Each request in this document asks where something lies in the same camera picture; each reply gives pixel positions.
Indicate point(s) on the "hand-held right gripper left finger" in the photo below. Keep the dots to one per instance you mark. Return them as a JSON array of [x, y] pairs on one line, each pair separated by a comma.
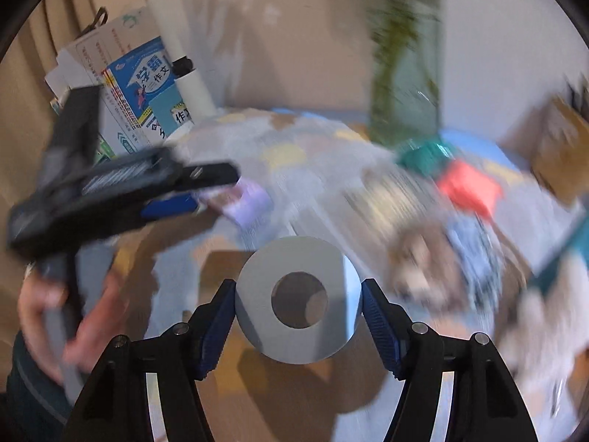
[[216, 336]]

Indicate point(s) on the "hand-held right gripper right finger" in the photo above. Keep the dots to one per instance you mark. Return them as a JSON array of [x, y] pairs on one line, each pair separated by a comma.
[[384, 336]]

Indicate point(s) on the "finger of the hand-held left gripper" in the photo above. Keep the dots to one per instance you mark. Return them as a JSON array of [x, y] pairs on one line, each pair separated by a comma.
[[207, 175], [170, 206]]

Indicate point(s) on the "small pastel pouch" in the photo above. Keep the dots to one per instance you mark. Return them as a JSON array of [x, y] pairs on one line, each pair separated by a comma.
[[246, 202]]

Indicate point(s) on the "light blue tape roll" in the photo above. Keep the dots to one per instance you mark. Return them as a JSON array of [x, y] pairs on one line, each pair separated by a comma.
[[257, 294]]

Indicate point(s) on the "red soft item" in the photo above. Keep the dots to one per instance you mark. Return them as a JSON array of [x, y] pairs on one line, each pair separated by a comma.
[[469, 188]]

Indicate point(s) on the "person's left hand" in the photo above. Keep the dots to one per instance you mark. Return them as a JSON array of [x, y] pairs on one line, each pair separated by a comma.
[[99, 313]]

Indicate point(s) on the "brown fluffy toy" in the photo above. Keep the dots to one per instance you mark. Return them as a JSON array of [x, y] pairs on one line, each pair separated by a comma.
[[423, 262]]

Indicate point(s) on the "white lamp pole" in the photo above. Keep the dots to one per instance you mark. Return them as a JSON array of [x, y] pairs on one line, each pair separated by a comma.
[[198, 87]]

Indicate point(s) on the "row of study books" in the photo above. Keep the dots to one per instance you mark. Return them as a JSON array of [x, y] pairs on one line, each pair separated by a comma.
[[133, 92]]

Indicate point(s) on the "blue patterned cloth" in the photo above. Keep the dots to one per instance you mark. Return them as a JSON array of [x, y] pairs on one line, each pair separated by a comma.
[[478, 258]]

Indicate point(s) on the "grey plush toy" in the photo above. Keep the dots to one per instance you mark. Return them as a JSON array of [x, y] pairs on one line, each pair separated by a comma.
[[543, 331]]

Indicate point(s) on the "black clip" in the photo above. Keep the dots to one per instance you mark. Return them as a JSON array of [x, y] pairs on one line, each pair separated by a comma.
[[96, 18]]

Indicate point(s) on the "teal green pouch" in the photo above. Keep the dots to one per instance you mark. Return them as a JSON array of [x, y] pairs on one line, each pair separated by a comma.
[[423, 156]]

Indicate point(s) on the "glass vase with green stems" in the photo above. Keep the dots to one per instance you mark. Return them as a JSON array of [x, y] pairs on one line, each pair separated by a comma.
[[405, 101]]

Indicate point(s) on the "cardboard box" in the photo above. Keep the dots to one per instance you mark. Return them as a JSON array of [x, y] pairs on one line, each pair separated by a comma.
[[561, 147]]

